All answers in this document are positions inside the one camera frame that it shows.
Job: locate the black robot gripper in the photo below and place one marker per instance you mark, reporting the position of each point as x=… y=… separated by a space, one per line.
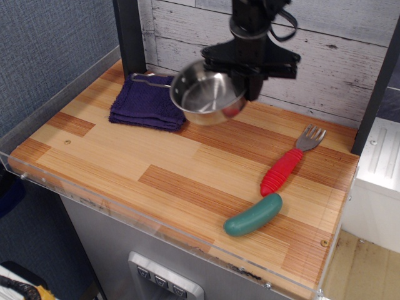
x=254 y=59

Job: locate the small steel pot with handle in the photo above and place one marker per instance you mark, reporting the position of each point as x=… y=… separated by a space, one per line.
x=206 y=98

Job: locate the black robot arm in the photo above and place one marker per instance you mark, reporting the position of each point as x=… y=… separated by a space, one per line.
x=253 y=19

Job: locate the folded purple cloth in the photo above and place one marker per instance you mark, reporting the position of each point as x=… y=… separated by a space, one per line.
x=145 y=101

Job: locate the green toy cucumber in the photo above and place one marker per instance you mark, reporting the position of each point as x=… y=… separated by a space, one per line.
x=254 y=217

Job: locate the clear acrylic table guard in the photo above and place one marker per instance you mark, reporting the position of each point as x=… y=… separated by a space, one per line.
x=142 y=197

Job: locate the silver toy fridge cabinet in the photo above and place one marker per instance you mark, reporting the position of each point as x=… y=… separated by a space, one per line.
x=108 y=237

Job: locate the silver dispenser button panel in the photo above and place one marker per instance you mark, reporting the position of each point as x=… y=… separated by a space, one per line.
x=164 y=278

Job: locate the yellow object at bottom left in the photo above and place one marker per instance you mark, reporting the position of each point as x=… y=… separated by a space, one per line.
x=45 y=294

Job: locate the fork with red handle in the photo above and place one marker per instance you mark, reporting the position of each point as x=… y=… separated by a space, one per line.
x=278 y=174

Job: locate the dark vertical corner post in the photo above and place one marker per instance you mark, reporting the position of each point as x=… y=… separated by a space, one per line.
x=129 y=31

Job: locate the dark right frame post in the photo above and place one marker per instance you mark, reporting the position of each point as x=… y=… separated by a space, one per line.
x=383 y=30

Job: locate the white aluminium rail block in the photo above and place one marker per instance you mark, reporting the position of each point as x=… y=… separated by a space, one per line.
x=372 y=209

